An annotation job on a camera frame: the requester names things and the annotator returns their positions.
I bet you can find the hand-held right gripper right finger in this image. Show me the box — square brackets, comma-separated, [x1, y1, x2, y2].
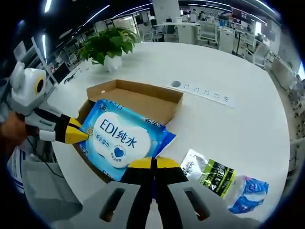
[154, 157, 263, 229]

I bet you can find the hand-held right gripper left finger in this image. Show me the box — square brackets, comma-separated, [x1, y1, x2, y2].
[51, 157, 153, 229]

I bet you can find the silver pouch green black label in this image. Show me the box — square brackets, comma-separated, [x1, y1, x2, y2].
[179, 148, 237, 200]

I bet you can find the blue white wet wipes pack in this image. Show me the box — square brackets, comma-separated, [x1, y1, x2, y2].
[78, 99, 177, 184]

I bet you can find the blue white plastic tissue pack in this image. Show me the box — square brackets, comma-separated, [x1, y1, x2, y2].
[227, 175, 270, 215]

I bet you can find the brown cardboard shoe box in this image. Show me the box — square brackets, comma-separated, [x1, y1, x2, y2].
[73, 79, 184, 185]

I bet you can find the person's left hand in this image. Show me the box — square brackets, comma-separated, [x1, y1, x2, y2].
[0, 111, 41, 156]

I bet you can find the grey metal shelving rack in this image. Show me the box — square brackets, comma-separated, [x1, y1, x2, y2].
[12, 35, 61, 96]

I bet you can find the person's striped clothing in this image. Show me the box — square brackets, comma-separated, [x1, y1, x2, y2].
[6, 145, 27, 194]

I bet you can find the green potted plant white pot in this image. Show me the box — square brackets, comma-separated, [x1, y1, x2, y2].
[79, 26, 139, 73]

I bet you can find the white socket strip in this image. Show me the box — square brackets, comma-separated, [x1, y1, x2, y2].
[182, 82, 236, 109]

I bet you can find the hanging display screen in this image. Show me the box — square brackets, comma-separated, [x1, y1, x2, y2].
[230, 6, 254, 25]

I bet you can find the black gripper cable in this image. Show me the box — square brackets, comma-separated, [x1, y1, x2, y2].
[25, 136, 65, 179]

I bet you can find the thin cable on table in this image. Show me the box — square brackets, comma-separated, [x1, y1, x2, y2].
[63, 67, 83, 84]

